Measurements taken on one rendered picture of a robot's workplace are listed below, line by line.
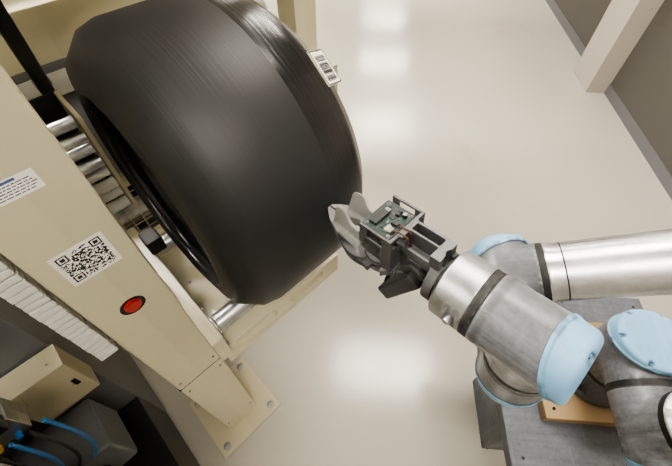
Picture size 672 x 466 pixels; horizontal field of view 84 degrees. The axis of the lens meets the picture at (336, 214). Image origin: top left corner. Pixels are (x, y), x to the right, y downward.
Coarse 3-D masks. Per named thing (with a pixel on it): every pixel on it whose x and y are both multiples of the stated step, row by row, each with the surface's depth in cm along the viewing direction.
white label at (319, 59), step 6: (312, 54) 55; (318, 54) 57; (324, 54) 58; (312, 60) 55; (318, 60) 56; (324, 60) 57; (318, 66) 55; (324, 66) 57; (330, 66) 58; (324, 72) 56; (330, 72) 57; (324, 78) 55; (330, 78) 57; (336, 78) 58; (330, 84) 56
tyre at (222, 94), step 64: (192, 0) 54; (128, 64) 46; (192, 64) 47; (256, 64) 50; (128, 128) 48; (192, 128) 46; (256, 128) 49; (320, 128) 54; (192, 192) 48; (256, 192) 49; (320, 192) 56; (192, 256) 84; (256, 256) 53; (320, 256) 66
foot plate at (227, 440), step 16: (240, 368) 162; (256, 384) 158; (256, 400) 154; (272, 400) 154; (208, 416) 150; (256, 416) 150; (208, 432) 147; (224, 432) 147; (240, 432) 147; (224, 448) 143
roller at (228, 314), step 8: (232, 304) 83; (240, 304) 83; (248, 304) 84; (216, 312) 82; (224, 312) 82; (232, 312) 82; (240, 312) 83; (216, 320) 81; (224, 320) 81; (232, 320) 82; (224, 328) 82
